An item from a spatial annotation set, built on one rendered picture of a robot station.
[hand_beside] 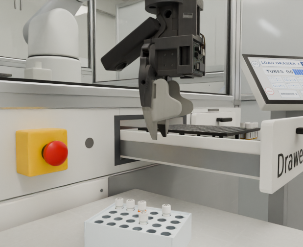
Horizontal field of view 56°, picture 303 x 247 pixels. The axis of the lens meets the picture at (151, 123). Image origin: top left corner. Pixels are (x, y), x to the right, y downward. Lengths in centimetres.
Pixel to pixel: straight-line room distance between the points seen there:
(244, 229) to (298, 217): 112
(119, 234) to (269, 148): 25
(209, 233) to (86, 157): 28
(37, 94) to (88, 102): 11
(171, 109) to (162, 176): 40
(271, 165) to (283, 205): 108
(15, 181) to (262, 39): 211
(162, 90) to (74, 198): 29
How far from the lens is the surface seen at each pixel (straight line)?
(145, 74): 42
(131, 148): 63
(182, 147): 54
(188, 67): 41
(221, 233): 47
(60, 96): 56
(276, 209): 158
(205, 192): 101
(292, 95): 138
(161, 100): 42
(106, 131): 62
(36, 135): 48
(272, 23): 238
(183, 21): 44
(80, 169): 59
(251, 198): 245
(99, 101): 61
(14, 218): 55
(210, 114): 95
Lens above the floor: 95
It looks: 3 degrees down
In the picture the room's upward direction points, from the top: straight up
